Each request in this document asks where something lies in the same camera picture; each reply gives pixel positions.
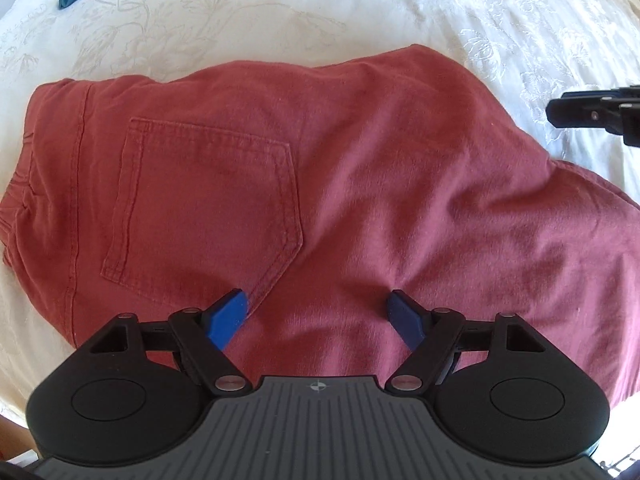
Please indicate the white floral bedspread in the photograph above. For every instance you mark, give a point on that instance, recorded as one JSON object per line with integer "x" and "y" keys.
{"x": 310, "y": 15}

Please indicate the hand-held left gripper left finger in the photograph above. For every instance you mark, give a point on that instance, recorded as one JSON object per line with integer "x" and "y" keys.
{"x": 227, "y": 317}

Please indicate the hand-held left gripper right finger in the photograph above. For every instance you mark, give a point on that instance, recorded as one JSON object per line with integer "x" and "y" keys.
{"x": 406, "y": 317}

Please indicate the red pants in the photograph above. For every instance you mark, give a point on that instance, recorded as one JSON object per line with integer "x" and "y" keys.
{"x": 320, "y": 200}

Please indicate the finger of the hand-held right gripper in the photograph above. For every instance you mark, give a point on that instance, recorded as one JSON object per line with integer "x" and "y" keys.
{"x": 580, "y": 112}

